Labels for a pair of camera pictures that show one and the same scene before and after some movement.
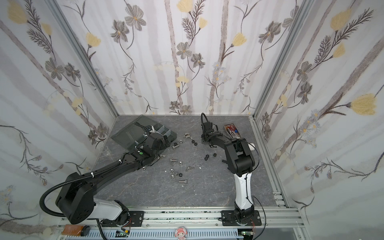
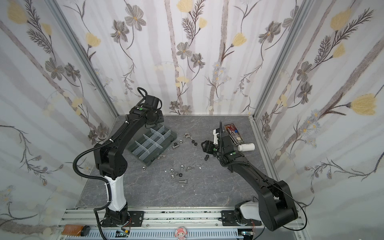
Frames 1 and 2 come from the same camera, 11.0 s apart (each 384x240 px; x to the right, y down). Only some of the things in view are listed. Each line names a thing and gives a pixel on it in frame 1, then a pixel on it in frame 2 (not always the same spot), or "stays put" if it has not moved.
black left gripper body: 162,146 -> 157,118
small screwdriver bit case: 232,131 stays put
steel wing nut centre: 189,168 stays put
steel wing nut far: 186,135 stays put
